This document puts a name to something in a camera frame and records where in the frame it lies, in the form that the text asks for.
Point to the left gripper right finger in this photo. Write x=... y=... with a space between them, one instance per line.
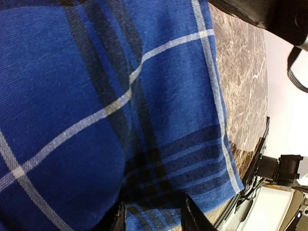
x=192 y=218

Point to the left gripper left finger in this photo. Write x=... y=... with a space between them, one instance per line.
x=115 y=218

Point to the blue plaid long sleeve shirt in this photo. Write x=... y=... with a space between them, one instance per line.
x=109 y=100

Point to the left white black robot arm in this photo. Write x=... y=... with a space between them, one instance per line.
x=287 y=19

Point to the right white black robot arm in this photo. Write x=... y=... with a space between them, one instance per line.
x=289 y=172

